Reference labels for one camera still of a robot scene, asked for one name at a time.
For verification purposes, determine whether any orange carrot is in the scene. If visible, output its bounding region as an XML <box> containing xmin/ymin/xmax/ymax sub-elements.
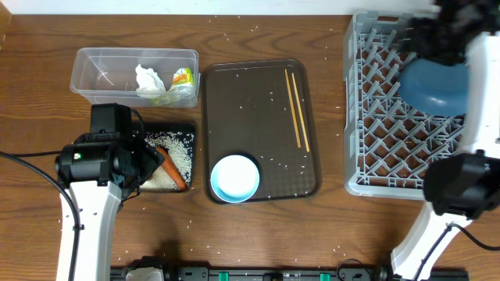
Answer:
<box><xmin>156</xmin><ymin>147</ymin><xmax>188</xmax><ymax>191</ymax></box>

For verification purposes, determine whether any pile of rice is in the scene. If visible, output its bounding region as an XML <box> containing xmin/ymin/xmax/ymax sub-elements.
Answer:
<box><xmin>139</xmin><ymin>131</ymin><xmax>195</xmax><ymax>192</ymax></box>

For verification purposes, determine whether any dark blue plate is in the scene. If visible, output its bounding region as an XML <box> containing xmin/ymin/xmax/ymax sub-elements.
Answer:
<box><xmin>398</xmin><ymin>59</ymin><xmax>469</xmax><ymax>116</ymax></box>

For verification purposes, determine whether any white tissue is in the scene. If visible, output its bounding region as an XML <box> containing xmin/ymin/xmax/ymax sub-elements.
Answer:
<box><xmin>135</xmin><ymin>64</ymin><xmax>166</xmax><ymax>98</ymax></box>

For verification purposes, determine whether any green snack wrapper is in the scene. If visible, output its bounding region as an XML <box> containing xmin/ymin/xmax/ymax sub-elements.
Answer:
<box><xmin>152</xmin><ymin>67</ymin><xmax>195</xmax><ymax>107</ymax></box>

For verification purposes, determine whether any light blue bowl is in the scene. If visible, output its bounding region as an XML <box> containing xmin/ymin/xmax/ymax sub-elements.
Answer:
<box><xmin>209</xmin><ymin>155</ymin><xmax>260</xmax><ymax>204</ymax></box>

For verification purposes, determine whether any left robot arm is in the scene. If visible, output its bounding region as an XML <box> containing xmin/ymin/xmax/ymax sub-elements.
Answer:
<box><xmin>55</xmin><ymin>103</ymin><xmax>165</xmax><ymax>280</ymax></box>

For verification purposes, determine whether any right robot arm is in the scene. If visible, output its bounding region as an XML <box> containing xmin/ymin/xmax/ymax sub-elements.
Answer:
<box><xmin>378</xmin><ymin>0</ymin><xmax>499</xmax><ymax>280</ymax></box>

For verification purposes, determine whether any grey dishwasher rack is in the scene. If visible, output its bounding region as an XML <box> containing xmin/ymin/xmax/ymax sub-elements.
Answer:
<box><xmin>344</xmin><ymin>12</ymin><xmax>464</xmax><ymax>200</ymax></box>

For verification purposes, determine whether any black tray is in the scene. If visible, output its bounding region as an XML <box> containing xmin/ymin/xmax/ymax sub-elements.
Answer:
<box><xmin>132</xmin><ymin>120</ymin><xmax>199</xmax><ymax>193</ymax></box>

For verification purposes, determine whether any clear plastic bin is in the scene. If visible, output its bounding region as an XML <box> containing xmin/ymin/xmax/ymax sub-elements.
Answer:
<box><xmin>70</xmin><ymin>48</ymin><xmax>200</xmax><ymax>108</ymax></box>

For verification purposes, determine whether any brown serving tray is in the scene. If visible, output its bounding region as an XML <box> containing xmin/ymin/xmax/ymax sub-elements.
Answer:
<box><xmin>202</xmin><ymin>59</ymin><xmax>322</xmax><ymax>204</ymax></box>

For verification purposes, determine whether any wooden chopstick right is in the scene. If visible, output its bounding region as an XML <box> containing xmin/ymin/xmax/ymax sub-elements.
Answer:
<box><xmin>292</xmin><ymin>73</ymin><xmax>310</xmax><ymax>152</ymax></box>

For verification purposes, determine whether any wooden chopstick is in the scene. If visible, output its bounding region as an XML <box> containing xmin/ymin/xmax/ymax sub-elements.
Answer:
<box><xmin>284</xmin><ymin>68</ymin><xmax>302</xmax><ymax>148</ymax></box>
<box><xmin>292</xmin><ymin>73</ymin><xmax>310</xmax><ymax>152</ymax></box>

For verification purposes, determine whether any wooden chopstick left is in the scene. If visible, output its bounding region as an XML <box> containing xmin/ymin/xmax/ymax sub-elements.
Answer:
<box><xmin>284</xmin><ymin>68</ymin><xmax>302</xmax><ymax>148</ymax></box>

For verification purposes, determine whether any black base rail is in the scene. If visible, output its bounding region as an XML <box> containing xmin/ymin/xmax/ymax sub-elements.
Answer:
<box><xmin>110</xmin><ymin>266</ymin><xmax>470</xmax><ymax>281</ymax></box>

